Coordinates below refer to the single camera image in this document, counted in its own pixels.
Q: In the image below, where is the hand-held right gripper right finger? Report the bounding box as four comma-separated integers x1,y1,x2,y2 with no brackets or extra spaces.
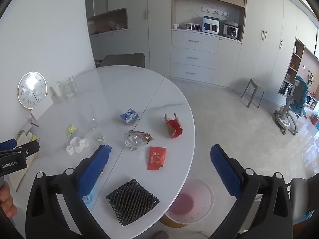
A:
207,144,292,239

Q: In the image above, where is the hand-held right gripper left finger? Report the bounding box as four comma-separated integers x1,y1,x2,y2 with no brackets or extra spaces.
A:
26,144,112,239

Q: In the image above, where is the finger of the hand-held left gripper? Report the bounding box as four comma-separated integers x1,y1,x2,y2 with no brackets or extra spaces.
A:
0,139,17,151
0,141,40,160

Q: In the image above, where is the yellow bin with pink bag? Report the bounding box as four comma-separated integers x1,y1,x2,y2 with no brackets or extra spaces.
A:
159,177,215,228

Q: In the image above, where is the person's left hand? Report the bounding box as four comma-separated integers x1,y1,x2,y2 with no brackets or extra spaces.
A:
0,183,14,218

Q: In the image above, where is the light blue wrapper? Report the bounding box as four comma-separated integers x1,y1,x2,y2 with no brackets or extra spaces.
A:
82,187,97,204

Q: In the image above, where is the white crumpled tissue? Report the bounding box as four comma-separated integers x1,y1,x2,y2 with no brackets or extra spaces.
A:
66,136,89,155

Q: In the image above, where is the white card box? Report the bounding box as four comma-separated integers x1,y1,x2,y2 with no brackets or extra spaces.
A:
31,95,54,120

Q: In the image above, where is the black foam mesh sleeve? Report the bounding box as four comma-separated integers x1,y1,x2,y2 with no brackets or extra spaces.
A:
106,178,160,227

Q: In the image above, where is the silver and brown foil bag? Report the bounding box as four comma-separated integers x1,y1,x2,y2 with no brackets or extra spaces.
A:
124,130,153,151

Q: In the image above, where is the clear drinking glass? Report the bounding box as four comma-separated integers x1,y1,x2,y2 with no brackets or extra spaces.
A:
77,102,99,130

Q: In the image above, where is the red flat packet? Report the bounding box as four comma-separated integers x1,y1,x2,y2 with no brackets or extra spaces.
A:
147,146,167,171

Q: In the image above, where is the small clear glass jar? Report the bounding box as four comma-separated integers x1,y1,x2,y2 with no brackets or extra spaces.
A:
50,85,62,98

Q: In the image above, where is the blue and white wrapper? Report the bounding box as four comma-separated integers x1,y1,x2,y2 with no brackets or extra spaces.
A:
120,108,141,125

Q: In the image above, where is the torn red cardboard box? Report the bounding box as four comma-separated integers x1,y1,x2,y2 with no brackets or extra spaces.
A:
164,113,183,139

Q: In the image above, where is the square clear glass container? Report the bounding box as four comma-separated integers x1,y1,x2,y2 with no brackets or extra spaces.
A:
58,76,78,99

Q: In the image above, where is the dark grey chair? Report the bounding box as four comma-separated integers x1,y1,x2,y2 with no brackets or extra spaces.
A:
287,174,319,226

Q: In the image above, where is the grey stool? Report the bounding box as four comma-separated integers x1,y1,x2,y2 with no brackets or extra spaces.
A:
240,78,265,109

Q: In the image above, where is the white cabinet drawer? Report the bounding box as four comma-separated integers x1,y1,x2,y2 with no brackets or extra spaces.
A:
171,63,215,83
171,30,220,54
171,47,218,70

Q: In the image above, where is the teal child's desk chair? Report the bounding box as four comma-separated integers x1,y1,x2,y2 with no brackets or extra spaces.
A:
274,76,311,136

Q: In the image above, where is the grey dining chair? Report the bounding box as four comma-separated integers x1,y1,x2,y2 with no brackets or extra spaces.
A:
100,53,146,68

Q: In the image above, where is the wooden open bookshelf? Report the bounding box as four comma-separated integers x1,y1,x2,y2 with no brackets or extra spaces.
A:
278,37,319,110

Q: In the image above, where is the silver countertop appliance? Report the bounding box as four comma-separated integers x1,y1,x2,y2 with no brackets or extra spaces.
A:
221,20,240,39

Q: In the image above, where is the white countertop appliance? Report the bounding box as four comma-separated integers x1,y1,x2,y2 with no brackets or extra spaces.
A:
202,16,220,35

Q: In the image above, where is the round white wall clock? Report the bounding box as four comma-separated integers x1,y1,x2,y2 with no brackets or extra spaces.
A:
17,72,48,109

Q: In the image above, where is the wire dish rack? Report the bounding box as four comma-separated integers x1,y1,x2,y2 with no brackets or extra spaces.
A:
184,22,202,31

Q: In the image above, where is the white wall rail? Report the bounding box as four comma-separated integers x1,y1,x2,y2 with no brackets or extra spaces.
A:
201,7,231,15

